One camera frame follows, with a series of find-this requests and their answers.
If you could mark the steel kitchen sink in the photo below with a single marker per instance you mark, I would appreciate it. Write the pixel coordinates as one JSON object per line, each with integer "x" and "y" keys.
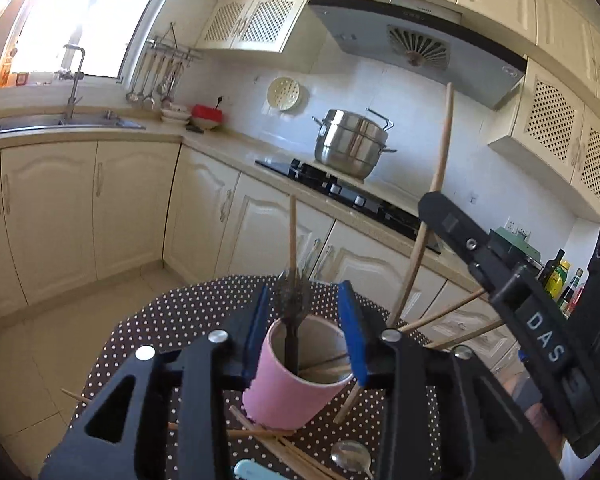
{"x": 30, "y": 124}

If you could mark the large lattice-door cabinet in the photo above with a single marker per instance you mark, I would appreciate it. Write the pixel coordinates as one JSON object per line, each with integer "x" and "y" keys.
{"x": 550, "y": 115}

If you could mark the yellow-green bottle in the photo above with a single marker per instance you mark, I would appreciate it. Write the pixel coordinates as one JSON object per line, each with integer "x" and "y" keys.
{"x": 560, "y": 282}

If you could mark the person's right hand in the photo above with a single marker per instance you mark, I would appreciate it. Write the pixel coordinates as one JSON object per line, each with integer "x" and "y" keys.
{"x": 540, "y": 420}

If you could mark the pink cup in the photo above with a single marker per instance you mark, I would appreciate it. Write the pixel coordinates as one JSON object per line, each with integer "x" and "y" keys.
{"x": 290, "y": 395}

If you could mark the dark soy sauce bottle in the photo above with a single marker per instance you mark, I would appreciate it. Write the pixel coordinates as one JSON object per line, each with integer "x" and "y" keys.
{"x": 575, "y": 292}

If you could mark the grey range hood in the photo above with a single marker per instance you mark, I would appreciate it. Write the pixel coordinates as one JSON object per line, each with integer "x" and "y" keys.
{"x": 360, "y": 30}

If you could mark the kitchen window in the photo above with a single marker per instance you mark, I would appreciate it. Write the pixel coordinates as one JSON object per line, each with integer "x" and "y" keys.
{"x": 80, "y": 10}

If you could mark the dark oil bottle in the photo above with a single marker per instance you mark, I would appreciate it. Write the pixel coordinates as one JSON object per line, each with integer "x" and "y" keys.
{"x": 554, "y": 262}

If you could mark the red lidded container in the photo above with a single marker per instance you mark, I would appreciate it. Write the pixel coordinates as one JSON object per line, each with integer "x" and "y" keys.
{"x": 205, "y": 111}

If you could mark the wall utensil rack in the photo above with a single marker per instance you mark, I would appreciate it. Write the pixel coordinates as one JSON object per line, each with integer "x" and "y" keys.
{"x": 172, "y": 50}

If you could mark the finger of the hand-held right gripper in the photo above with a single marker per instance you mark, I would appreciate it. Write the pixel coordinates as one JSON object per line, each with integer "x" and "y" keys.
{"x": 455, "y": 230}

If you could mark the thin bamboo chopstick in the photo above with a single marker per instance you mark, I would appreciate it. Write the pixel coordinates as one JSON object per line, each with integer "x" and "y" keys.
{"x": 445, "y": 135}

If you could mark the stainless steel steamer pot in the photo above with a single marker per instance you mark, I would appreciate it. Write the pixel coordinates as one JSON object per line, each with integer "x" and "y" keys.
{"x": 350, "y": 145}

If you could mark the row of hanging steel ladles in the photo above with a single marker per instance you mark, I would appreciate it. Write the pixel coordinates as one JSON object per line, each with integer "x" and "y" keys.
{"x": 147, "y": 100}

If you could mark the cream perforated steamer plate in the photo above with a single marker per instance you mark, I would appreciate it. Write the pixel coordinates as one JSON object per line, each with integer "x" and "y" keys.
{"x": 284, "y": 94}

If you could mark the small lattice-door cabinet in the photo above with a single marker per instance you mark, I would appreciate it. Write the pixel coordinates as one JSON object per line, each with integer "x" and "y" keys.
{"x": 260, "y": 25}

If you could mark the bunch of wooden chopsticks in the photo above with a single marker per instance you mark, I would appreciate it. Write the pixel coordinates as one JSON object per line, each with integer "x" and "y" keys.
{"x": 293, "y": 240}

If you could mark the green electric cooker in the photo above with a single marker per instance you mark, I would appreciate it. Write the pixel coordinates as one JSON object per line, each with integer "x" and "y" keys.
{"x": 505, "y": 245}

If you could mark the beige kitchen countertop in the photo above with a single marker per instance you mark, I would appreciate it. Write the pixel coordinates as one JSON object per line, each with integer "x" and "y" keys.
{"x": 230, "y": 147}

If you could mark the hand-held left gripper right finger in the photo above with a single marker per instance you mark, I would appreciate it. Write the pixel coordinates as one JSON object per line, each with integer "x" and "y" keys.
{"x": 355, "y": 335}

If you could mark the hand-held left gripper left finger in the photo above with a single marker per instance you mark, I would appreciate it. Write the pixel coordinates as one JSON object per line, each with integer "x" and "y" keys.
{"x": 255, "y": 340}

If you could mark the steel spoon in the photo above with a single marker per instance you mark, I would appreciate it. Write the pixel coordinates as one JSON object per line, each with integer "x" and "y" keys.
{"x": 350, "y": 455}

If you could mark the dark metal fork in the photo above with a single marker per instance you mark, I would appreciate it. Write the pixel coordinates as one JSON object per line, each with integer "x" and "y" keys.
{"x": 292, "y": 330}

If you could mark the orange bottle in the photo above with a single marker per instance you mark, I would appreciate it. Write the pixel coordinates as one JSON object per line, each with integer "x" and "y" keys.
{"x": 2, "y": 72}

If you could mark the steel faucet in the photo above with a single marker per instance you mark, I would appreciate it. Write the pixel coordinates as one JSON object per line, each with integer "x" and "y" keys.
{"x": 72, "y": 95}

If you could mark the double wall socket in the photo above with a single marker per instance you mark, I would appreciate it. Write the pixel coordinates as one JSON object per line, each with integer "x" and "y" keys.
{"x": 522, "y": 232}

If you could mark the stack of white bowls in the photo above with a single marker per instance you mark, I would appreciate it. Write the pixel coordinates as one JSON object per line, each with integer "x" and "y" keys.
{"x": 175, "y": 112}

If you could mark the black glass gas stove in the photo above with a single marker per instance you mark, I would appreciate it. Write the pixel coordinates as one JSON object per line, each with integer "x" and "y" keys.
{"x": 330, "y": 185}

